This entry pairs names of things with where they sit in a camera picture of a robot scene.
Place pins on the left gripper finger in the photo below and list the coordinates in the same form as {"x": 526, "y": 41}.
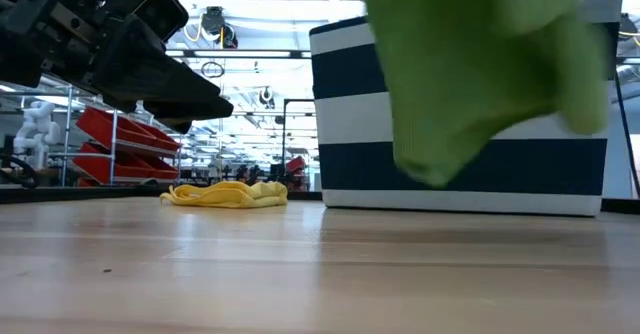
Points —
{"x": 150, "y": 74}
{"x": 200, "y": 110}

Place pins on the yellow towel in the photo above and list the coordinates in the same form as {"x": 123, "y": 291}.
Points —
{"x": 230, "y": 195}

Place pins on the navy white striped fabric basket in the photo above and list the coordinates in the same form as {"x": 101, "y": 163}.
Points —
{"x": 350, "y": 119}

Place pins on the green towel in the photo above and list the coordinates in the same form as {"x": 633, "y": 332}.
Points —
{"x": 475, "y": 74}

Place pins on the red plastic bin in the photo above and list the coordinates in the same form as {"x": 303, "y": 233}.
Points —
{"x": 165, "y": 141}
{"x": 165, "y": 171}
{"x": 95, "y": 166}
{"x": 100, "y": 124}

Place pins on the white robot figure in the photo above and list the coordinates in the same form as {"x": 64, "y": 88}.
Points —
{"x": 37, "y": 124}

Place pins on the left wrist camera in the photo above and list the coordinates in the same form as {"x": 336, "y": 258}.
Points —
{"x": 160, "y": 11}

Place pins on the grey overhead rail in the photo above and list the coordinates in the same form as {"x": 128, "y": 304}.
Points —
{"x": 250, "y": 53}

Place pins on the black rectangular frame stand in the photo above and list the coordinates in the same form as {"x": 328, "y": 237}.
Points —
{"x": 284, "y": 134}

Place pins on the black metal table frame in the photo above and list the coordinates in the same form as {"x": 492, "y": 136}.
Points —
{"x": 75, "y": 194}

